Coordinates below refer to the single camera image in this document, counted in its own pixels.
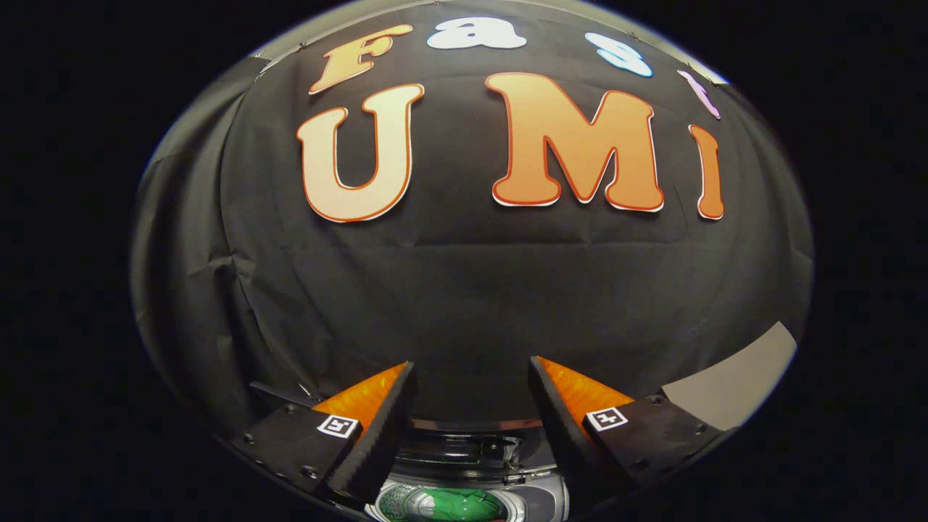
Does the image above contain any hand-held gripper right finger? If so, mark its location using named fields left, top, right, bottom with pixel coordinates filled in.
left=528, top=356, right=727, bottom=510

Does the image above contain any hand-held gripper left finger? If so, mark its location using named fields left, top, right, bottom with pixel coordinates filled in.
left=215, top=361, right=420, bottom=507

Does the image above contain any grey washing machine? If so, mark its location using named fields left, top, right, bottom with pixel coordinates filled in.
left=362, top=418, right=571, bottom=522

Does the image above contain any green polo shirt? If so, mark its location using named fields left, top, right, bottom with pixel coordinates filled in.
left=419, top=487, right=506, bottom=521

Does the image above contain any black backdrop cloth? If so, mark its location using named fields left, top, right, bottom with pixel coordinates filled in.
left=130, top=0, right=814, bottom=450

